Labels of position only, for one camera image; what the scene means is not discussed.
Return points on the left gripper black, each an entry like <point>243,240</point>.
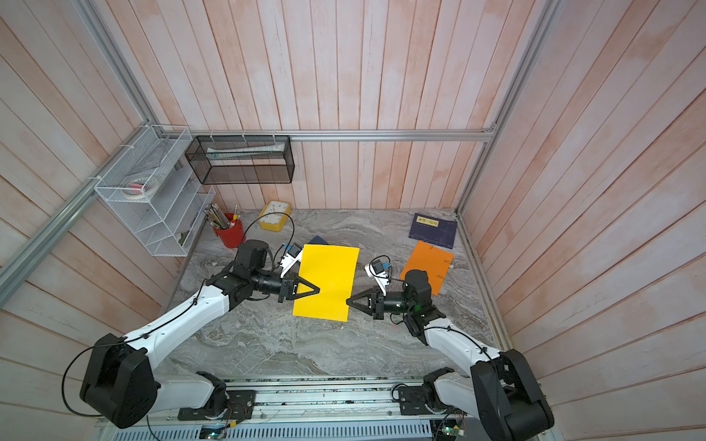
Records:
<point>298,296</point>

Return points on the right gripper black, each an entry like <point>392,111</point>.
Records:
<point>379,296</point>

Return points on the yellow paper document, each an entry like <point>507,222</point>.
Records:
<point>332,268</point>

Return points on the blue paper document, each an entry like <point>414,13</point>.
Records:
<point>318,240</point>

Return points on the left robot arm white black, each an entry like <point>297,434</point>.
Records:
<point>119,382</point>

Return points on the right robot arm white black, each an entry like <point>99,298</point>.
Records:
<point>496,387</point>

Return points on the orange paper document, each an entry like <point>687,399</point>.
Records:
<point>435,261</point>

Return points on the yellow alarm clock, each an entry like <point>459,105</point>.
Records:
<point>274,216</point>

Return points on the red pencil cup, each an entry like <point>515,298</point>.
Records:
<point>234,234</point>

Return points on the dark navy notebook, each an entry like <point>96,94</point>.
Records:
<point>430,230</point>

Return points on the pencils in cup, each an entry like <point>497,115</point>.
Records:
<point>219,219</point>

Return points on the black mesh basket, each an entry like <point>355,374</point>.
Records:
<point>241,159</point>

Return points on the tape roll in rack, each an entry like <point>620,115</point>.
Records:
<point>138,188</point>

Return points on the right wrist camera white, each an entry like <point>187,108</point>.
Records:
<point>378,270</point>

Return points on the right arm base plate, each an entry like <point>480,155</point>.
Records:
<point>412,400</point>

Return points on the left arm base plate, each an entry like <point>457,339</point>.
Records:
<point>236,405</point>

